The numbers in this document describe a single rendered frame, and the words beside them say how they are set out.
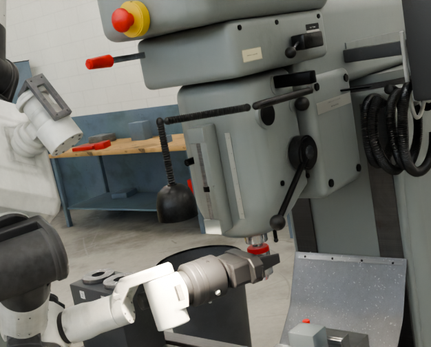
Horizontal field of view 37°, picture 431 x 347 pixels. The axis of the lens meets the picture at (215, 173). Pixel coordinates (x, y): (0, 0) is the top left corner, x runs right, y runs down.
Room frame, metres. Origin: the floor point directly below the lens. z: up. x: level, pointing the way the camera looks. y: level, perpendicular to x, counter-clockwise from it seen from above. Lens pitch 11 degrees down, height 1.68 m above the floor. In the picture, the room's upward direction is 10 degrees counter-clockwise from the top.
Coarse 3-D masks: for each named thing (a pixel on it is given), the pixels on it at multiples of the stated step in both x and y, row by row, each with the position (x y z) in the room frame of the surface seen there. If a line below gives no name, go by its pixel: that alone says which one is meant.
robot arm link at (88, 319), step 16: (64, 304) 1.27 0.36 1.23; (80, 304) 1.21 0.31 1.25; (96, 304) 1.19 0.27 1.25; (48, 320) 1.18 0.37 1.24; (64, 320) 1.19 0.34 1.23; (80, 320) 1.18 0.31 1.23; (96, 320) 1.18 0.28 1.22; (112, 320) 1.17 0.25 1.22; (48, 336) 1.16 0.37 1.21; (64, 336) 1.19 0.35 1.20; (80, 336) 1.18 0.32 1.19
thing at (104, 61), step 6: (108, 54) 1.20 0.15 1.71; (132, 54) 1.25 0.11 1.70; (138, 54) 1.26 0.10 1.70; (144, 54) 1.27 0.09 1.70; (90, 60) 1.16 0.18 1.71; (96, 60) 1.17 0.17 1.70; (102, 60) 1.18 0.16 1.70; (108, 60) 1.19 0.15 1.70; (114, 60) 1.21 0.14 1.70; (120, 60) 1.22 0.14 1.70; (126, 60) 1.23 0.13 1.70; (132, 60) 1.25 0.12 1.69; (90, 66) 1.16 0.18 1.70; (96, 66) 1.17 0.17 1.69; (102, 66) 1.18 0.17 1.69; (108, 66) 1.19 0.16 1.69
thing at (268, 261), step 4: (264, 256) 1.27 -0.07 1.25; (268, 256) 1.28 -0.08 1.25; (272, 256) 1.28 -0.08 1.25; (276, 256) 1.29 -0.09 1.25; (264, 260) 1.27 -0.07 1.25; (268, 260) 1.27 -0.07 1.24; (272, 260) 1.28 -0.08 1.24; (276, 260) 1.28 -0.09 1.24; (264, 264) 1.27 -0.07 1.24; (268, 264) 1.27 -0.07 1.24; (272, 264) 1.28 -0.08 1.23; (264, 268) 1.27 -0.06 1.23; (268, 268) 1.27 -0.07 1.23
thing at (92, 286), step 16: (96, 272) 1.70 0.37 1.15; (112, 272) 1.67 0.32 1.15; (80, 288) 1.64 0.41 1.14; (96, 288) 1.60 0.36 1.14; (112, 288) 1.56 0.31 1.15; (144, 288) 1.58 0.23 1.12; (144, 320) 1.56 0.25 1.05; (96, 336) 1.62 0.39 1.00; (112, 336) 1.56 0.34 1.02; (128, 336) 1.53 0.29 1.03; (144, 336) 1.56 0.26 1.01; (160, 336) 1.59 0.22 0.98
